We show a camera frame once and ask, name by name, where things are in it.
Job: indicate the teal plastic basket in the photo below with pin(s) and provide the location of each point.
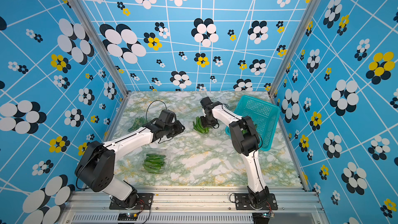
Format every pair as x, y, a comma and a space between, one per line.
264, 115

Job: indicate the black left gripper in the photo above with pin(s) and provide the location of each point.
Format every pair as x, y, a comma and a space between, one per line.
180, 127

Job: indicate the circuit board right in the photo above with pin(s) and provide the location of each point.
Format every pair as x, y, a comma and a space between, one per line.
262, 218

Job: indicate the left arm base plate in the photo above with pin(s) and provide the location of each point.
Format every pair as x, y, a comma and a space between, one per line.
140, 201

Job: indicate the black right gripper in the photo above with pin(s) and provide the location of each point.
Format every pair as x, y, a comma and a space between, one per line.
204, 124

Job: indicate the aluminium corner post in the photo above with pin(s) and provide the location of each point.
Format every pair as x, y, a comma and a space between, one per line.
296, 39
83, 17

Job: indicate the green circuit board left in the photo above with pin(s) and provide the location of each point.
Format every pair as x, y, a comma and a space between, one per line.
127, 217

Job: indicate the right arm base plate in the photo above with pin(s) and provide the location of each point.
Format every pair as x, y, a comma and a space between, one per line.
245, 202

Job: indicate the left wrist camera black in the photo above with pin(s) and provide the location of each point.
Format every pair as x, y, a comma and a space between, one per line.
167, 117

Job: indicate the aluminium corner post left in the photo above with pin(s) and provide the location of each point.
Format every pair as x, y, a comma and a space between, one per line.
83, 17

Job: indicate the aluminium corner post right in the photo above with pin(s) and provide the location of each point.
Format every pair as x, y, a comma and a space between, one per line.
296, 39

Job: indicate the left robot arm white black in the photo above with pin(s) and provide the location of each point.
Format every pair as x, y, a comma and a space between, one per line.
97, 165

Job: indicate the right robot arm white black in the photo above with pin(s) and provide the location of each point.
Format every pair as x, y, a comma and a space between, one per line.
246, 141

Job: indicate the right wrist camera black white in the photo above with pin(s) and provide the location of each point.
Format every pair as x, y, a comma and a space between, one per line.
208, 105

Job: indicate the green peppers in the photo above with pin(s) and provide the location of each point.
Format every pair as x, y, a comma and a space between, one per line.
154, 163
136, 124
197, 125

